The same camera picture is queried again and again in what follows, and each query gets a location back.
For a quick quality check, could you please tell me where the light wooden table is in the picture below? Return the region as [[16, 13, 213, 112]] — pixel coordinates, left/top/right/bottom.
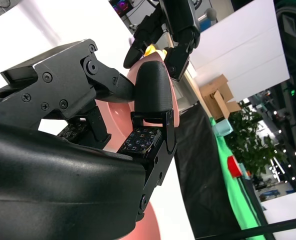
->
[[180, 67, 203, 107]]

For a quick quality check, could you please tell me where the green backdrop cloth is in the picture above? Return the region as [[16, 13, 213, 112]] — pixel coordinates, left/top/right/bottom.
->
[[209, 116, 265, 231]]

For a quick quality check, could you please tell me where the orange striped croissant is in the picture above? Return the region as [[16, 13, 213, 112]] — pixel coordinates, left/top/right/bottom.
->
[[144, 43, 156, 57]]

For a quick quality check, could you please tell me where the black backdrop cloth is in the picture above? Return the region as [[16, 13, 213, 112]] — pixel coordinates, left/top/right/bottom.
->
[[173, 102, 243, 240]]

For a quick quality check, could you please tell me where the light teal cup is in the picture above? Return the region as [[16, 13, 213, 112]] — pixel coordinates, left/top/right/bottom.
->
[[211, 119, 233, 138]]

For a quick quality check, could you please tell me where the black stand pole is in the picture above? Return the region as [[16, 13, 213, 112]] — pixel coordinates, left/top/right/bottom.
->
[[195, 216, 296, 240]]

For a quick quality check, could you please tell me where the grey round knob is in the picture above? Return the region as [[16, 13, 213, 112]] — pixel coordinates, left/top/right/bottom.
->
[[206, 7, 218, 21]]

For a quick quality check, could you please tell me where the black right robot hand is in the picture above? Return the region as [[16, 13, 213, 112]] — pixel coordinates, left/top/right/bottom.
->
[[0, 38, 178, 240]]

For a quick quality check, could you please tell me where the brown cardboard box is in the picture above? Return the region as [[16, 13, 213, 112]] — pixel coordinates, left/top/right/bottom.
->
[[199, 73, 242, 121]]

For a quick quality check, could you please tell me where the colourful computer monitor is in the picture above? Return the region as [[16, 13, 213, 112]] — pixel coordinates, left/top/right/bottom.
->
[[109, 0, 137, 18]]

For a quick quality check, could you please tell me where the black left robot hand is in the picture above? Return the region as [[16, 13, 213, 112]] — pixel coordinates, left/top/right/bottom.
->
[[122, 0, 202, 82]]

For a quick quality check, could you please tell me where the red cylinder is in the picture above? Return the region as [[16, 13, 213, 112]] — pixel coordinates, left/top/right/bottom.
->
[[227, 155, 242, 179]]

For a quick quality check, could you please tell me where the green leafy plant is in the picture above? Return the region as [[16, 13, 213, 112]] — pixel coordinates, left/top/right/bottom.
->
[[224, 99, 286, 186]]

